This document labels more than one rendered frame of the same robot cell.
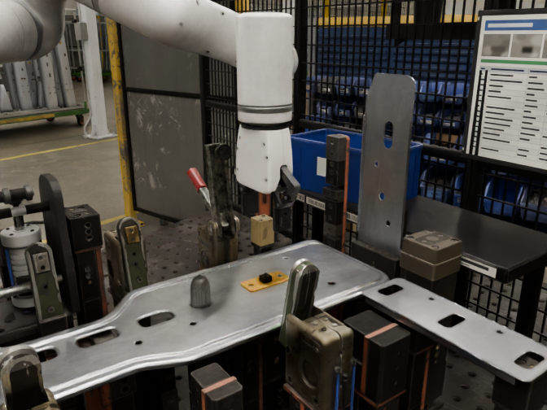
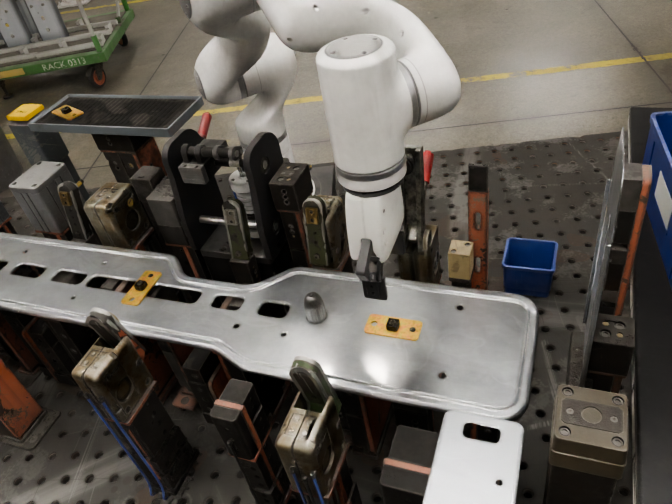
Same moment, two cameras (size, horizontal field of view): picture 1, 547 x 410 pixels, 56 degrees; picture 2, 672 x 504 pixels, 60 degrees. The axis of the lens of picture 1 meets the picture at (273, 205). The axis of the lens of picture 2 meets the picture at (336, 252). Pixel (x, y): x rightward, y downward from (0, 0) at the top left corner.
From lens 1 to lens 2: 0.73 m
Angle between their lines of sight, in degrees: 58
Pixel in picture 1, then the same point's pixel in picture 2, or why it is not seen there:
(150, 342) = (240, 332)
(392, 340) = (397, 485)
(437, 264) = (556, 452)
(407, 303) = (462, 464)
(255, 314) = (329, 360)
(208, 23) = (343, 27)
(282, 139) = (363, 211)
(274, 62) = (341, 123)
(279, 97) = (354, 164)
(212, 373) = (238, 391)
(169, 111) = not seen: outside the picture
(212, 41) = not seen: hidden behind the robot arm
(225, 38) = not seen: hidden behind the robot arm
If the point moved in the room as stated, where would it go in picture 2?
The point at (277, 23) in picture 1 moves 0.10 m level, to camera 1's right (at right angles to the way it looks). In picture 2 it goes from (337, 78) to (400, 108)
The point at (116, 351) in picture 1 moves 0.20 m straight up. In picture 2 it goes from (218, 324) to (178, 228)
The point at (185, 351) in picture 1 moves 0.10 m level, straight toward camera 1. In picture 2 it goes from (245, 358) to (192, 402)
